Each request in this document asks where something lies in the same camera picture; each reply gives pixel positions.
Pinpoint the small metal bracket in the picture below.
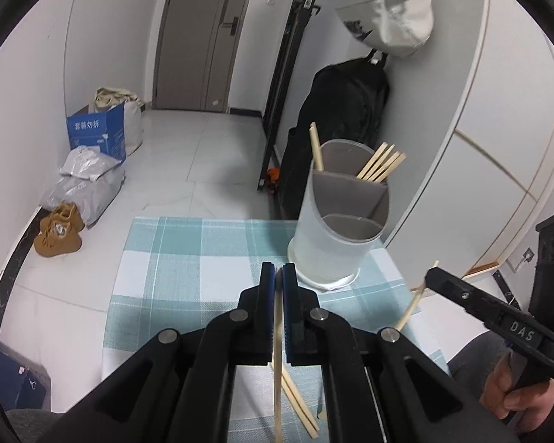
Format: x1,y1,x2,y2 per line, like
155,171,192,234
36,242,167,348
512,248,536,272

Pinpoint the black hanging bag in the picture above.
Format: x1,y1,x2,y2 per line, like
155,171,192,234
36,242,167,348
277,53,391,222

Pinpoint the blue cardboard box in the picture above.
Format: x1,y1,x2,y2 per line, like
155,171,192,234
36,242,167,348
67,103,127,162

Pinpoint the blue shoe box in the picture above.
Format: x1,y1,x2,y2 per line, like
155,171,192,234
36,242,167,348
0,337,51,411

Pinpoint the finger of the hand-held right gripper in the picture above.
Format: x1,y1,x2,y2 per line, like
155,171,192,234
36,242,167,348
425,267,505,327

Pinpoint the light wooden chopstick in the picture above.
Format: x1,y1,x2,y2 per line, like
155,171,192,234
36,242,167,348
272,270,284,443
281,364,320,435
308,122,325,172
394,260,440,332
355,142,389,180
269,362,317,439
367,150,403,182
373,152,407,183
361,144,396,181

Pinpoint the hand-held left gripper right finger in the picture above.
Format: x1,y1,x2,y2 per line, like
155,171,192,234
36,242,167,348
281,263,520,443

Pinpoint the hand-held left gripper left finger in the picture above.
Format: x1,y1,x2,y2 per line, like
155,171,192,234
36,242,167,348
37,262,277,443

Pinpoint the black metal rack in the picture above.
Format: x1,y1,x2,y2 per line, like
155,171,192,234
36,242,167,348
257,0,321,192

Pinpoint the white canvas bag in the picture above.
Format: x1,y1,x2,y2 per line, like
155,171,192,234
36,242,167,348
316,0,435,60

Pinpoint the brown suede shoe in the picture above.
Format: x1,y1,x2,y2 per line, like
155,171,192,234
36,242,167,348
39,202,86,234
33,221,83,257

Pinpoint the teal checkered tablecloth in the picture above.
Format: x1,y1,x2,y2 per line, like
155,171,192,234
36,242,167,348
100,216,449,443

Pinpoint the translucent white utensil holder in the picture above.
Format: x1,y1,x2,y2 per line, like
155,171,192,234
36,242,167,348
286,138,392,292

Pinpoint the grey door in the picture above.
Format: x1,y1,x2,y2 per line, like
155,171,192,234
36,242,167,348
153,0,259,112

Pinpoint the white cabinet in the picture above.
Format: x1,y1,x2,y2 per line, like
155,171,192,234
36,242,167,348
381,0,554,282

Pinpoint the person's right leg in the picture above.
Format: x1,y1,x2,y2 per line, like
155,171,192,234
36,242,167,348
445,331,513,400

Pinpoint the person's right hand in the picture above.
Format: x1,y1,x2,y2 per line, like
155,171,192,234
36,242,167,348
479,353,554,425

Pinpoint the grey plastic mailer bag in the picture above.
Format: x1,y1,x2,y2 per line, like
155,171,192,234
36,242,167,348
41,166,126,230
59,145,122,182

